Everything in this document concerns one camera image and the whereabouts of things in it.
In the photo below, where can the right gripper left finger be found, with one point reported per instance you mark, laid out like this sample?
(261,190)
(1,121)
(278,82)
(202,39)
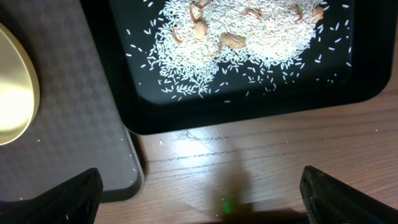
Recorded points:
(74,201)

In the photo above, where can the dark brown serving tray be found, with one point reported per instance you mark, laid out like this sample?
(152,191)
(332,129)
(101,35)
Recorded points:
(77,126)

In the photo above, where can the rice grains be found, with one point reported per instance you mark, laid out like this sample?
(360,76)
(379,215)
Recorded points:
(283,46)

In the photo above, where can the round tan nut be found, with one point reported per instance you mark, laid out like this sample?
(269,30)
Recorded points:
(201,30)

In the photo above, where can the black waste tray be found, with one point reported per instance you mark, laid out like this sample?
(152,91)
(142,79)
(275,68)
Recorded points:
(373,40)

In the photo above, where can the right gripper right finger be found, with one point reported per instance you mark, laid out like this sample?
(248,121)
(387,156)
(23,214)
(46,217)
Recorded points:
(329,200)

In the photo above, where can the nut shell half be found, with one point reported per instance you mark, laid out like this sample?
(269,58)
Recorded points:
(196,13)

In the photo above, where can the right edge tan nut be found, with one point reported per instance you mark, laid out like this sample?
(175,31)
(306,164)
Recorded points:
(317,14)

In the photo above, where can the whole brown nut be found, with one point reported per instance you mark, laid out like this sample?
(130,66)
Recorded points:
(233,41)

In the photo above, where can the yellow plate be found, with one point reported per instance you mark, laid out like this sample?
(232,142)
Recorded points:
(20,91)

